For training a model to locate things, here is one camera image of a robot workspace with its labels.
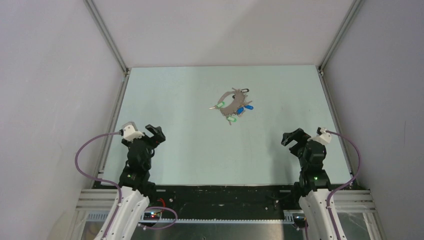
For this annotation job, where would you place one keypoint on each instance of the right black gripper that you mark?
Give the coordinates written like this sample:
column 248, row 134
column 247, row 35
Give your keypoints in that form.
column 298, row 135

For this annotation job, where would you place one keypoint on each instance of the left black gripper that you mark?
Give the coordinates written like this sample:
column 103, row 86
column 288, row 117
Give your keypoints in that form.
column 154, row 141

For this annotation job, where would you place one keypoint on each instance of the blue capped key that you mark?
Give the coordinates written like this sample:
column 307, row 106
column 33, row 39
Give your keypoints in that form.
column 242, row 109

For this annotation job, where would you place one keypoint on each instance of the grey toothed keyring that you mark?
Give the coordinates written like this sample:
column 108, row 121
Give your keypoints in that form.
column 233, row 100

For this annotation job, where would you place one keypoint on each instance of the green capped key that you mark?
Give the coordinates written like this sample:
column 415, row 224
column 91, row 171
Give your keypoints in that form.
column 231, row 119
column 217, row 106

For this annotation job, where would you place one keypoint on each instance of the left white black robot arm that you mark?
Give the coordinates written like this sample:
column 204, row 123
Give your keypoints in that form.
column 134, row 190

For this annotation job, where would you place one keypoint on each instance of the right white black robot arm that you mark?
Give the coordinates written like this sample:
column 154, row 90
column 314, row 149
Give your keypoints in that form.
column 313, row 191

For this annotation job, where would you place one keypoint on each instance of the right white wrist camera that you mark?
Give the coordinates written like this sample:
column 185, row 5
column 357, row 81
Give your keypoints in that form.
column 322, row 136

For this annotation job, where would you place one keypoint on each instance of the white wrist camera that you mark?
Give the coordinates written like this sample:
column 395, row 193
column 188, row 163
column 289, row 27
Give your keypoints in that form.
column 130, row 132
column 322, row 136

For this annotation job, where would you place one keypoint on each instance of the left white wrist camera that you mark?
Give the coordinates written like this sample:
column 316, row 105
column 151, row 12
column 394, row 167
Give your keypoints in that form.
column 130, row 132

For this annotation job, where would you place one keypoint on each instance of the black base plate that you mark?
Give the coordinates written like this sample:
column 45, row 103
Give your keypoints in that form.
column 233, row 202

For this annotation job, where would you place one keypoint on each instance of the grey slotted cable duct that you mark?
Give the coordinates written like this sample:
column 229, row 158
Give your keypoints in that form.
column 289, row 218

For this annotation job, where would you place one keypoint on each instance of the right aluminium frame post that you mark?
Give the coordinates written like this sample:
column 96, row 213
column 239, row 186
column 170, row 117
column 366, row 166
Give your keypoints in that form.
column 340, row 33

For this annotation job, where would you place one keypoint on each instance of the aluminium frame post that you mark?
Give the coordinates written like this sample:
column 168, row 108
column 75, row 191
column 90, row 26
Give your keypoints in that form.
column 103, row 29
column 340, row 33

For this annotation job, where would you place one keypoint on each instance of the left aluminium frame post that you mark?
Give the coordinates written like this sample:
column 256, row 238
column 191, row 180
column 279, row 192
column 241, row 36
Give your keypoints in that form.
column 103, row 29

